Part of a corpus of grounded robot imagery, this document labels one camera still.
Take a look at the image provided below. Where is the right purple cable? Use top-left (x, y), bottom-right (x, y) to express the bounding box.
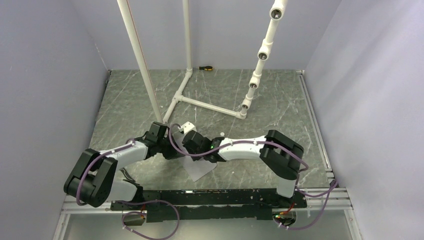
top-left (168, 123), bottom-right (339, 232)

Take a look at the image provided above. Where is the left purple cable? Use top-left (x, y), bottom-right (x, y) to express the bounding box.
top-left (75, 138), bottom-right (137, 207)

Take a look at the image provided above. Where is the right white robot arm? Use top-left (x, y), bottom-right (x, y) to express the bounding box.
top-left (181, 130), bottom-right (304, 208)

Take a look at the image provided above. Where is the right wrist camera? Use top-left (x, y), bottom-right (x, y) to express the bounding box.
top-left (179, 121), bottom-right (197, 135)

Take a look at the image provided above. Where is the yellow black screwdriver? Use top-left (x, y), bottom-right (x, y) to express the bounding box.
top-left (198, 65), bottom-right (214, 71)

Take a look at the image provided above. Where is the white PVC pipe frame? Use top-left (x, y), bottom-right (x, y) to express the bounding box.
top-left (115, 0), bottom-right (289, 125)

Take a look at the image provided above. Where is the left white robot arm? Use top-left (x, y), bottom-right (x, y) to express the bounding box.
top-left (63, 121), bottom-right (183, 210)

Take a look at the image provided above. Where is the purple cable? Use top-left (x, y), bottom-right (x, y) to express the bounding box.
top-left (75, 138), bottom-right (137, 207)
top-left (168, 123), bottom-right (339, 232)

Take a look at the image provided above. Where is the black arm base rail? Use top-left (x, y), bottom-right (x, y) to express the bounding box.
top-left (110, 188), bottom-right (307, 223)

